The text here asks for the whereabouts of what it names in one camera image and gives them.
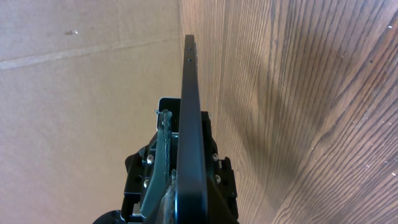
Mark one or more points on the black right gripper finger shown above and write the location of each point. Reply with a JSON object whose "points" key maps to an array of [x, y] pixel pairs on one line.
{"points": [[165, 214]]}

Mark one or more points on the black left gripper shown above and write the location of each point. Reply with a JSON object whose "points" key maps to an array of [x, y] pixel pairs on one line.
{"points": [[149, 169]]}

